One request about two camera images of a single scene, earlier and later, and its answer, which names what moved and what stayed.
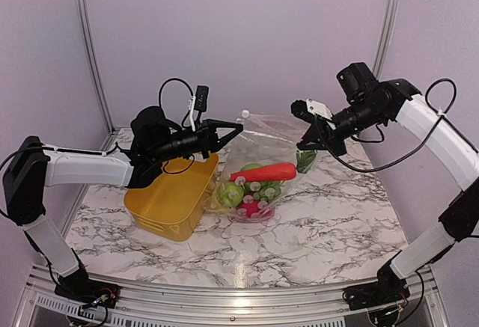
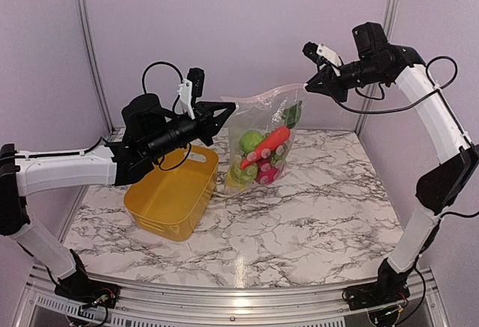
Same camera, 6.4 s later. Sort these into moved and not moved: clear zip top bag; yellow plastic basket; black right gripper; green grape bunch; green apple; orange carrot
Moved: black right gripper; orange carrot; green grape bunch; clear zip top bag; green apple
Not moved: yellow plastic basket
